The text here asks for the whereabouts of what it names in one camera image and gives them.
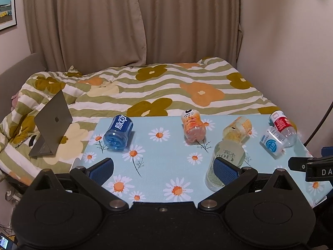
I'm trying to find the grey open laptop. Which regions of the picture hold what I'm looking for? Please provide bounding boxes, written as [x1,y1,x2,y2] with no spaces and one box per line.
[29,90,73,158]

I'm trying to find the clear white-label bottle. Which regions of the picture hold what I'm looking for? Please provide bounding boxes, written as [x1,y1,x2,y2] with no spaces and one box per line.
[205,140,246,192]

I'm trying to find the daisy print blue tablecloth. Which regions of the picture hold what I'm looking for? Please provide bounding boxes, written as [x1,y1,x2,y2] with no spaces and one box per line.
[72,115,332,206]

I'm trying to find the floor clutter boxes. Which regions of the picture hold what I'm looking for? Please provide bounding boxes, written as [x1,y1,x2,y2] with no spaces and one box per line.
[1,182,21,249]

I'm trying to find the yellow drink bottle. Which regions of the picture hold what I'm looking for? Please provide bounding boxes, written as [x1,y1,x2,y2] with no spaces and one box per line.
[222,116,252,143]

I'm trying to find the red label water bottle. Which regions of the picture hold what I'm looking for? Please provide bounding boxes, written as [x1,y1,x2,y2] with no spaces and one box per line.
[269,110,297,147]

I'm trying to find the grey upholstered headboard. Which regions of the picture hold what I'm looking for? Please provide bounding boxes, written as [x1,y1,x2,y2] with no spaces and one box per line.
[0,53,47,121]

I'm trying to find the blue label water bottle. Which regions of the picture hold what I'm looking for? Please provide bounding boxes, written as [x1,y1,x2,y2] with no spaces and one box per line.
[260,126,287,158]

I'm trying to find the blue plastic drink bottle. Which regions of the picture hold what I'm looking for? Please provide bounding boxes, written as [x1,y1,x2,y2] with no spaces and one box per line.
[103,115,133,151]

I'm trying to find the floral striped bed quilt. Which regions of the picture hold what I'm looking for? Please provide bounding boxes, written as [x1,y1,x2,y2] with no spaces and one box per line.
[1,57,278,185]

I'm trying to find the black cable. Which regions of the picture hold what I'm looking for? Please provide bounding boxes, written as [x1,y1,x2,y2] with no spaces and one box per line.
[302,101,333,148]

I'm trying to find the beige curtain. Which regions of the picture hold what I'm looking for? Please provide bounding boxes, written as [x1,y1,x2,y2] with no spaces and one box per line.
[23,0,242,73]

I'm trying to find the framed wall picture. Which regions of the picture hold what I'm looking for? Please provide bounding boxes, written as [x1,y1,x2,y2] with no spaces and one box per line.
[0,0,17,31]

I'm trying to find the orange peach drink bottle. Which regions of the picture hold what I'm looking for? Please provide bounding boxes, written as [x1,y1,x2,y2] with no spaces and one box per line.
[181,109,206,143]

